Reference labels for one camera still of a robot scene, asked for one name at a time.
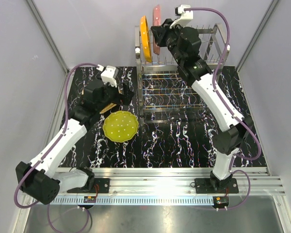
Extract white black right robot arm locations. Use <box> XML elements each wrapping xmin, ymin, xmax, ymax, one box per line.
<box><xmin>151</xmin><ymin>19</ymin><xmax>253</xmax><ymax>193</ymax></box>

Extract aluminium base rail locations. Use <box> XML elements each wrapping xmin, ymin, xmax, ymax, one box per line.
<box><xmin>93</xmin><ymin>167</ymin><xmax>285</xmax><ymax>196</ymax></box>

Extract pink dotted scalloped plate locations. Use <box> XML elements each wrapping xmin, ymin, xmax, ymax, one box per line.
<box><xmin>152</xmin><ymin>4</ymin><xmax>161</xmax><ymax>55</ymax></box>

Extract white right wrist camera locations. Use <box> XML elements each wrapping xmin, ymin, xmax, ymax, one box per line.
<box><xmin>170</xmin><ymin>4</ymin><xmax>194</xmax><ymax>29</ymax></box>

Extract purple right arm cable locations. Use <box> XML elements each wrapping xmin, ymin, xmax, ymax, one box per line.
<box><xmin>184</xmin><ymin>7</ymin><xmax>262</xmax><ymax>211</ymax></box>

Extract white slotted cable duct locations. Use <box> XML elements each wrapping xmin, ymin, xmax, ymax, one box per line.
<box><xmin>60</xmin><ymin>196</ymin><xmax>214</xmax><ymax>206</ymax></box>

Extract tan plates under leaf plate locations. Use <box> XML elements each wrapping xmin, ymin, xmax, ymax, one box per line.
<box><xmin>81</xmin><ymin>88</ymin><xmax>117</xmax><ymax>114</ymax></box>

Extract yellow-green dotted scalloped plate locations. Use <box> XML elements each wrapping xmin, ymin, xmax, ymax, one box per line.
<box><xmin>102</xmin><ymin>111</ymin><xmax>139</xmax><ymax>143</ymax></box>

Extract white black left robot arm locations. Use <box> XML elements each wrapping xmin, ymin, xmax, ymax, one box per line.
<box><xmin>16</xmin><ymin>79</ymin><xmax>134</xmax><ymax>205</ymax></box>

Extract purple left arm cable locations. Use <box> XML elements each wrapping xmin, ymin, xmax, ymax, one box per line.
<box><xmin>13</xmin><ymin>63</ymin><xmax>102</xmax><ymax>231</ymax></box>

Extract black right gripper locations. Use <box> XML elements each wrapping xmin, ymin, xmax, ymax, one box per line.
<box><xmin>151</xmin><ymin>19</ymin><xmax>184</xmax><ymax>65</ymax></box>

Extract stainless steel dish rack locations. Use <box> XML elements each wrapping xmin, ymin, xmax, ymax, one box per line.
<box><xmin>134</xmin><ymin>23</ymin><xmax>228</xmax><ymax>118</ymax></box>

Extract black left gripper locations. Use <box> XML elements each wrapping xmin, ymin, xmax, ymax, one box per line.
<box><xmin>97</xmin><ymin>79</ymin><xmax>134</xmax><ymax>111</ymax></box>

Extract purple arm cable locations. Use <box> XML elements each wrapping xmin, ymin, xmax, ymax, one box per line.
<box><xmin>13</xmin><ymin>63</ymin><xmax>102</xmax><ymax>231</ymax></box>
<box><xmin>184</xmin><ymin>7</ymin><xmax>262</xmax><ymax>211</ymax></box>

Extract orange dotted scalloped plate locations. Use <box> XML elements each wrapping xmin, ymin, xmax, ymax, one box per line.
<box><xmin>140</xmin><ymin>16</ymin><xmax>152</xmax><ymax>63</ymax></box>

